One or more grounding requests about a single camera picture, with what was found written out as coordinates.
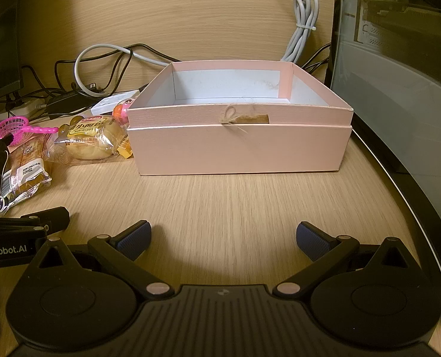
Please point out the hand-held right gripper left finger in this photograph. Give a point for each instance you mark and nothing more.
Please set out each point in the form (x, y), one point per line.
(135, 238)

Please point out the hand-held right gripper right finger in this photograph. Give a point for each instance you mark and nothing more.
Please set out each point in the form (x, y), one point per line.
(312, 240)

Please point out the sliced cake packet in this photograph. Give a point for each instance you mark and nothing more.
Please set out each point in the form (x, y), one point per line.
(25, 171)

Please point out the pink toy net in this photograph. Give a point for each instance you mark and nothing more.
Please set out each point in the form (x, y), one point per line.
(10, 126)

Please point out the round bun packet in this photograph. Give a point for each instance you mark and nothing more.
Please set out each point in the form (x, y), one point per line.
(90, 139)

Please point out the brown ball toy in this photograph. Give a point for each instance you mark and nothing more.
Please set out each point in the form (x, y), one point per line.
(66, 124)

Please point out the pink cardboard box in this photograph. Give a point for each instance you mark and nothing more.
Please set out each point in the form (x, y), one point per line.
(239, 148)

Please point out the pink orange toy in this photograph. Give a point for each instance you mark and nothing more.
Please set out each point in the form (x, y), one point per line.
(120, 110)

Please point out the small white box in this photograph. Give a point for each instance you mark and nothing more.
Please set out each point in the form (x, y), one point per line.
(110, 103)

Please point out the yellow candy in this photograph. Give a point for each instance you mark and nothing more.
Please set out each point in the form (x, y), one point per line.
(125, 151)

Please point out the white power strip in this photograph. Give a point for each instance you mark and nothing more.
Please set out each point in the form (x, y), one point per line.
(25, 107)

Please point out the black power adapter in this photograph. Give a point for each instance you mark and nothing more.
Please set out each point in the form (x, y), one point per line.
(71, 100)

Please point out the computer case with glass panel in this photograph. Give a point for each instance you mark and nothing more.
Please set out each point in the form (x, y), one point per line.
(402, 63)

